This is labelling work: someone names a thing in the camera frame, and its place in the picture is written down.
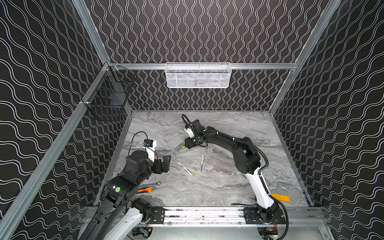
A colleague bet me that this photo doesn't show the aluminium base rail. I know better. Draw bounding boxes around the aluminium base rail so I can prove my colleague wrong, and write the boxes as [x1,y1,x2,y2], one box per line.
[81,206,327,230]

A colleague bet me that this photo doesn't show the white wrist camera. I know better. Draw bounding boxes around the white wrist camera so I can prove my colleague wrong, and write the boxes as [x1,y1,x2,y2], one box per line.
[143,139,157,158]
[185,126,195,139]

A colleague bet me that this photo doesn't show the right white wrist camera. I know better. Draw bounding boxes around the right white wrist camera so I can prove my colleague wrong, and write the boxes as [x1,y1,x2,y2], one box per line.
[185,126,195,139]

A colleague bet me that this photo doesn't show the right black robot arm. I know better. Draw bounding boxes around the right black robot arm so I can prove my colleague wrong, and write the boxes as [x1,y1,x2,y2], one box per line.
[182,114,289,224]

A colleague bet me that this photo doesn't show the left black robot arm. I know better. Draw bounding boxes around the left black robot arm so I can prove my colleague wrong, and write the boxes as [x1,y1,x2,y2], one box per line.
[80,149,172,240]

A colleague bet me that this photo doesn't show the white pen yellow end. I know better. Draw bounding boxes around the white pen yellow end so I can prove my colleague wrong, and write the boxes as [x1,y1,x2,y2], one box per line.
[178,162,194,176]

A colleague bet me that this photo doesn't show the black wire mesh basket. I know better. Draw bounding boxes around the black wire mesh basket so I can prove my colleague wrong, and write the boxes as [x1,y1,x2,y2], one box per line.
[85,65,137,122]

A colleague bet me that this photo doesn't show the yellow block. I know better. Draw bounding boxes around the yellow block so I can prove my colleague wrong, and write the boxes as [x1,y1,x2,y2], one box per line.
[272,194,291,203]

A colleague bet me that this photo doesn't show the white pen light green end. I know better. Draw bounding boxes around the white pen light green end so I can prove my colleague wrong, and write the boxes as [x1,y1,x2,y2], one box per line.
[200,154,204,173]

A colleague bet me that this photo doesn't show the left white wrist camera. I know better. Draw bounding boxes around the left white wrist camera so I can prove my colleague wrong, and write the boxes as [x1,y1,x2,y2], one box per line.
[143,139,157,158]

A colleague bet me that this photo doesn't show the silver wrench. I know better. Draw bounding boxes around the silver wrench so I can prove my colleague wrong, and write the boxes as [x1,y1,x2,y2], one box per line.
[139,181,162,189]

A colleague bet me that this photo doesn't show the white wire mesh basket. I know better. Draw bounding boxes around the white wire mesh basket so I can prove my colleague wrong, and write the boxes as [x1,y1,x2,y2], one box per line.
[165,62,232,89]

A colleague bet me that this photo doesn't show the orange handled pliers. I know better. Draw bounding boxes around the orange handled pliers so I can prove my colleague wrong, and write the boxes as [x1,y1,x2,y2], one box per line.
[138,186,156,194]

